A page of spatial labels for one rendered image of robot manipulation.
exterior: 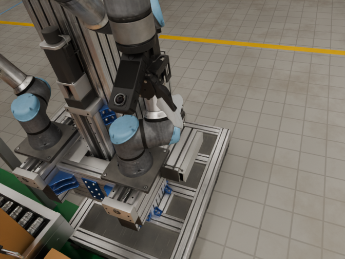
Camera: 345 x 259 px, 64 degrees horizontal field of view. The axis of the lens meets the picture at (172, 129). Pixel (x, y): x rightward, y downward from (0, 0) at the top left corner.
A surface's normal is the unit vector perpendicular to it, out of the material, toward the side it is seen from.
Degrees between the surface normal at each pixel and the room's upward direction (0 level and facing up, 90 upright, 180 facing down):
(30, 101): 7
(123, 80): 32
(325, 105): 0
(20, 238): 90
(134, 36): 90
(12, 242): 90
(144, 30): 90
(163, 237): 0
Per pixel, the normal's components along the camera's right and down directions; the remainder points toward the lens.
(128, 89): -0.30, -0.22
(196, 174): -0.11, -0.69
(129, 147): 0.13, 0.70
